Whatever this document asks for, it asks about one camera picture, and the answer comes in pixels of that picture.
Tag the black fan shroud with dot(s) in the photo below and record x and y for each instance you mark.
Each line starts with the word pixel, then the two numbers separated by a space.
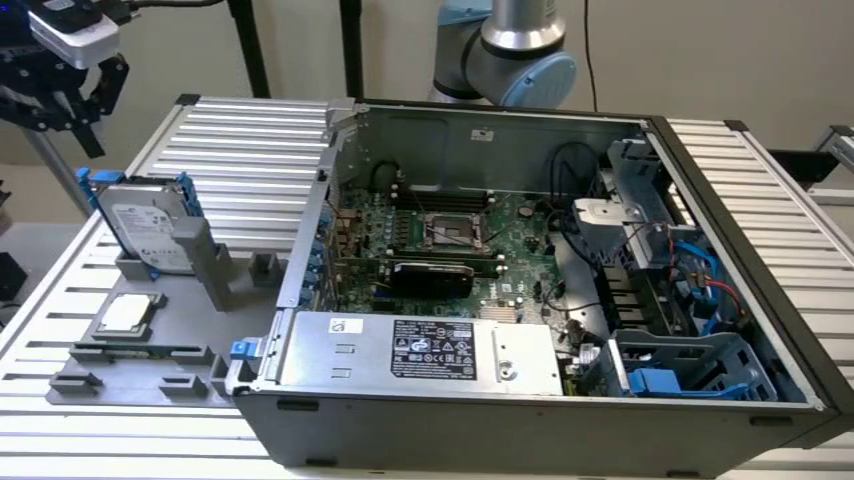
pixel 628 300

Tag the black stand pole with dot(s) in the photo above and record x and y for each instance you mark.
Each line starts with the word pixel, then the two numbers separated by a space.
pixel 352 45
pixel 250 45

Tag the blue disk carrier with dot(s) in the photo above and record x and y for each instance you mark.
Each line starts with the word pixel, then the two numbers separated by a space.
pixel 654 382

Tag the aluminium frame post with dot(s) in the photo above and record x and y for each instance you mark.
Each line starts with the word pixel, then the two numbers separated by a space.
pixel 59 170

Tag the small black box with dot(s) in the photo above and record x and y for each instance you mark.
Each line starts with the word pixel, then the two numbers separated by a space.
pixel 13 277

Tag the blue drive bay cage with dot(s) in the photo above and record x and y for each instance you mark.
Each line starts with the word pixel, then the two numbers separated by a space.
pixel 708 355

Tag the hard disk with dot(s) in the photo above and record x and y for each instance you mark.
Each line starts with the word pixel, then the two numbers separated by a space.
pixel 143 225

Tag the silver CPU chip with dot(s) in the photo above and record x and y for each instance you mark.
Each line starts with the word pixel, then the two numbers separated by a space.
pixel 130 312

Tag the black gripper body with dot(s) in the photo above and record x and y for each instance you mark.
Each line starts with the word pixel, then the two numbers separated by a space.
pixel 34 75

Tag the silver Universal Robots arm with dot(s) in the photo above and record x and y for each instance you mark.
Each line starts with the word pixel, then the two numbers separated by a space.
pixel 521 30

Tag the black RAM slot bank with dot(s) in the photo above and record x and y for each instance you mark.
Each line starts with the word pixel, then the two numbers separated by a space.
pixel 444 200
pixel 428 255

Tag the aluminium side table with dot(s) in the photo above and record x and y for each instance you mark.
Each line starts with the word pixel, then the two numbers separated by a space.
pixel 835 145

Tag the black graphics card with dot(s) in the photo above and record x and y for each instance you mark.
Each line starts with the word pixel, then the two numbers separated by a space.
pixel 430 280

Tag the silver chipset heatsink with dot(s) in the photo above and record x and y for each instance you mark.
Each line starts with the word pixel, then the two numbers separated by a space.
pixel 501 314

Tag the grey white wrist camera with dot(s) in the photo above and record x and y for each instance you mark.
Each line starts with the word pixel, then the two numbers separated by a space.
pixel 74 35

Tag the blue case latch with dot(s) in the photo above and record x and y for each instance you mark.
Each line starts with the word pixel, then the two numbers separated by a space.
pixel 242 350

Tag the metal CPU socket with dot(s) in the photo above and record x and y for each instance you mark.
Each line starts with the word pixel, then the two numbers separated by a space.
pixel 448 230

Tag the black open PC case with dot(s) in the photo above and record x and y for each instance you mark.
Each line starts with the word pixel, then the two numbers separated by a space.
pixel 468 430

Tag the grey plastic parts rack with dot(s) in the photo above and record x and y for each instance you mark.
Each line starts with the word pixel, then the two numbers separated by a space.
pixel 181 345

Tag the silver power supply unit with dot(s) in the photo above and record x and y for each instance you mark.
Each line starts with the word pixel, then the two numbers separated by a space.
pixel 374 365

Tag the silver drive bracket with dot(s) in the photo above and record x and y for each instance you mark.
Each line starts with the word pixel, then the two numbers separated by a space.
pixel 601 215

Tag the grey metal drive cage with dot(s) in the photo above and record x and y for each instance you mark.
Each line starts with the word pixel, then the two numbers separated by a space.
pixel 634 165

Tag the green motherboard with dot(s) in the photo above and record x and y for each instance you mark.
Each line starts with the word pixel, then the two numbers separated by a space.
pixel 528 240

